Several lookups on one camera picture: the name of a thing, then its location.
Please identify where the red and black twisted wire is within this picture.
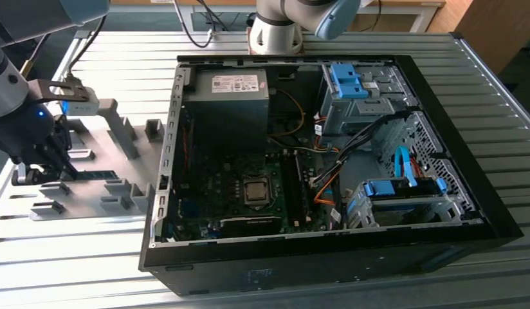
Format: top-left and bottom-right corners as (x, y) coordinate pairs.
(183, 120), (195, 170)

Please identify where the black cable with white plug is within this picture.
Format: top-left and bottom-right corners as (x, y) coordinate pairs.
(174, 0), (232, 48)

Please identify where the thin yellow wire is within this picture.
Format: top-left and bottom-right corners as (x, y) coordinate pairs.
(268, 89), (305, 138)

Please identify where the grey parts rack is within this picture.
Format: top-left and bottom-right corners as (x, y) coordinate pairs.
(28, 98), (171, 222)

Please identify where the blue carrier with black disk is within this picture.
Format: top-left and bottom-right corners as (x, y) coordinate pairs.
(363, 176), (448, 199)

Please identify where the tall grey drive cage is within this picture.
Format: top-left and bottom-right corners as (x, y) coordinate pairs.
(320, 63), (421, 136)

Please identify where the black camera bracket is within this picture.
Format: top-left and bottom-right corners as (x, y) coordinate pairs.
(27, 79), (98, 104)

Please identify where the black camera cable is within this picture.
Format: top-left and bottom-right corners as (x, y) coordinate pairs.
(67, 15), (108, 84)

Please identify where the orange flat wire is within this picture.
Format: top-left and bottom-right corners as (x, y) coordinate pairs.
(315, 178), (337, 205)

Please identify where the grey power supply unit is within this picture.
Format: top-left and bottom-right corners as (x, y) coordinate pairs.
(183, 68), (272, 154)

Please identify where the multicolour power wire bundle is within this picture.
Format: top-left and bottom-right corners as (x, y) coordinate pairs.
(268, 135), (341, 155)

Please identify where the black graphics card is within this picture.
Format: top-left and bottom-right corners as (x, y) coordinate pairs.
(219, 214), (284, 238)

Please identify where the green motherboard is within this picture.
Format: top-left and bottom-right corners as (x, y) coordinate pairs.
(172, 149), (335, 241)

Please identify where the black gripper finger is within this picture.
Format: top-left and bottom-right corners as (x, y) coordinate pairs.
(50, 115), (82, 182)
(11, 150), (64, 187)

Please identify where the brown wooden cabinet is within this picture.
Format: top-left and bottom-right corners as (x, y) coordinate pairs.
(425, 0), (530, 75)

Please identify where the blue flat wire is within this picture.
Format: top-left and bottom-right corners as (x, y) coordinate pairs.
(395, 145), (419, 187)

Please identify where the blue RAM stick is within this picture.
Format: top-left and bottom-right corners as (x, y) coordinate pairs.
(74, 169), (120, 181)

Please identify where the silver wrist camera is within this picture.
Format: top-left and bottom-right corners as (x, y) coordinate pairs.
(62, 91), (102, 117)

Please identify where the low grey disk bay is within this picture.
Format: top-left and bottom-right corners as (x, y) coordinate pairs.
(344, 185), (468, 229)

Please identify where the silver CPU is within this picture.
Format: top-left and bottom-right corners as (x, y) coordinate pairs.
(247, 183), (269, 200)

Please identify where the metal socket cover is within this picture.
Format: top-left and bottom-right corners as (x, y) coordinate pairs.
(240, 173), (275, 210)

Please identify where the black RAM slot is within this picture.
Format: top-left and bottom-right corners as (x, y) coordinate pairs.
(280, 148), (301, 226)

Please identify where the blue plastic disk carrier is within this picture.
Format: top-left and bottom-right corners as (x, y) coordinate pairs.
(329, 63), (372, 99)

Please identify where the black PC case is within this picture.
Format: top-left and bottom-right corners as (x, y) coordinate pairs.
(139, 53), (525, 296)

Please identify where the black wire bundle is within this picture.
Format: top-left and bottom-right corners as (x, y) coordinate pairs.
(333, 111), (411, 165)

